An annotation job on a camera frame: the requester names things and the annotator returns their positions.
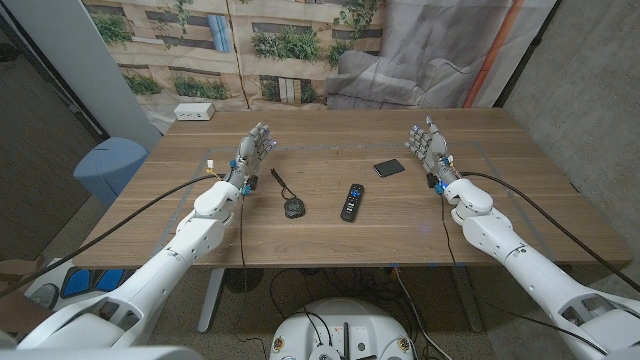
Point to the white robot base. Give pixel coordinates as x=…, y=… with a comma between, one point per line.
x=341, y=330

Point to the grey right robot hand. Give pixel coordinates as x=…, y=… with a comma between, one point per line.
x=434, y=149

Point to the blue round stool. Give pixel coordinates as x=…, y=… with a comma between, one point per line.
x=110, y=167

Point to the white blue device on floor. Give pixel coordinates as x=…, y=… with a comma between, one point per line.
x=75, y=285

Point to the black TV remote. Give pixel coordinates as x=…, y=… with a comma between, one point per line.
x=352, y=202

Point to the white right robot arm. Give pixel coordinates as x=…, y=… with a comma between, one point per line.
x=545, y=275

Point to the printed fabric backdrop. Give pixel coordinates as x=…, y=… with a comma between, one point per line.
x=320, y=50

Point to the black card holder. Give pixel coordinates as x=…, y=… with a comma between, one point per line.
x=388, y=167

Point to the white room divider panel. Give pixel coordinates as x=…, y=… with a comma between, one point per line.
x=82, y=65

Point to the white power strip box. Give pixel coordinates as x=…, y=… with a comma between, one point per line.
x=194, y=111

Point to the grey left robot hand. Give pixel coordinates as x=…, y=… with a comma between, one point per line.
x=246, y=152

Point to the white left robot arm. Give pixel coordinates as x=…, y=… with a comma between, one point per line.
x=150, y=280

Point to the grey table leg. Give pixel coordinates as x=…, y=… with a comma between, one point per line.
x=467, y=300

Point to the white table leg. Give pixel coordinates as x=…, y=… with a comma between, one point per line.
x=210, y=300

